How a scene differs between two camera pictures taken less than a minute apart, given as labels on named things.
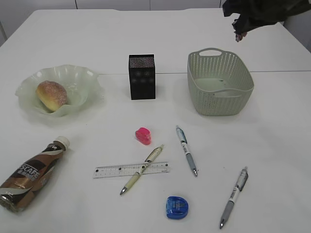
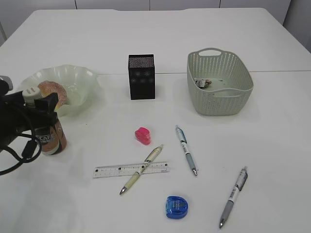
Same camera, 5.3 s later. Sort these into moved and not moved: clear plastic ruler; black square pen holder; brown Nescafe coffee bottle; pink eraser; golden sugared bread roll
Moved: brown Nescafe coffee bottle
Not moved: pink eraser; clear plastic ruler; black square pen holder; golden sugared bread roll
